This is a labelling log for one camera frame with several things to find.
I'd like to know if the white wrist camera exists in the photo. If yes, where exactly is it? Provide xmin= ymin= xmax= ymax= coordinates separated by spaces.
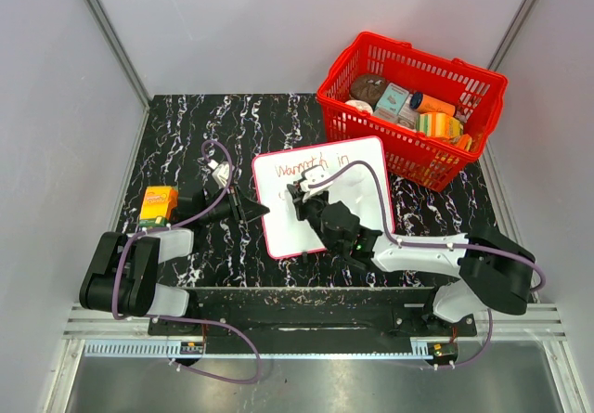
xmin=297 ymin=165 xmax=332 ymax=202
xmin=208 ymin=160 xmax=231 ymax=189

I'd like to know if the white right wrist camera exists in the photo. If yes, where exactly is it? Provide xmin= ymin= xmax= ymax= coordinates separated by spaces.
xmin=297 ymin=165 xmax=332 ymax=202

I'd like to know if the brown bread loaf package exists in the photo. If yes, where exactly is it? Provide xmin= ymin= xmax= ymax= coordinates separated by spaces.
xmin=349 ymin=73 xmax=388 ymax=106

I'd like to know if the orange yellow snack box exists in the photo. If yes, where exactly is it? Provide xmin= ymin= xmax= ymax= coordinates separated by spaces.
xmin=138 ymin=186 xmax=178 ymax=228

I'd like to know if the orange bottle with blue cap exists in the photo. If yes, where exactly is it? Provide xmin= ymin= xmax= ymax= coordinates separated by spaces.
xmin=409 ymin=92 xmax=457 ymax=116

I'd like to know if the teal white small box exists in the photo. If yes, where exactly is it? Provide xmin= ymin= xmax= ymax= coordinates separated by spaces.
xmin=375 ymin=83 xmax=410 ymax=115

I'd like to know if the yellow green sponge pack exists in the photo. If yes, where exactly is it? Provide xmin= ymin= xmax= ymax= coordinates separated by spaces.
xmin=417 ymin=112 xmax=463 ymax=139

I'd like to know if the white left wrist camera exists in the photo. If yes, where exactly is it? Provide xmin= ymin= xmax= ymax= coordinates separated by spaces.
xmin=208 ymin=160 xmax=231 ymax=189

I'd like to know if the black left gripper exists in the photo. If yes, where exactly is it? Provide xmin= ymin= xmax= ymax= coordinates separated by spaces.
xmin=199 ymin=183 xmax=270 ymax=226

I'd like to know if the white slotted cable duct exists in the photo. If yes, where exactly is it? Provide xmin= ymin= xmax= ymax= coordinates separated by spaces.
xmin=84 ymin=340 xmax=203 ymax=358

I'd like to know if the pink framed whiteboard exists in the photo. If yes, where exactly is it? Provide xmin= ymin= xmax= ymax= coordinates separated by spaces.
xmin=252 ymin=136 xmax=394 ymax=260

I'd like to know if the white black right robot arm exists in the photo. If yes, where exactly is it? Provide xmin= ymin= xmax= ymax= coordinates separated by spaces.
xmin=287 ymin=184 xmax=535 ymax=335

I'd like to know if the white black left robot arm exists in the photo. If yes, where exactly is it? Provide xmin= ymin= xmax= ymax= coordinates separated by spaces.
xmin=79 ymin=185 xmax=270 ymax=335

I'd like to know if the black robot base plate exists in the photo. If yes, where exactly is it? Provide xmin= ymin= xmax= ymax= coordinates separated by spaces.
xmin=148 ymin=288 xmax=477 ymax=355

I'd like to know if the red plastic shopping basket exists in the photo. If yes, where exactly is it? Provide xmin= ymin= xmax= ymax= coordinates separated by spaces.
xmin=316 ymin=32 xmax=508 ymax=191

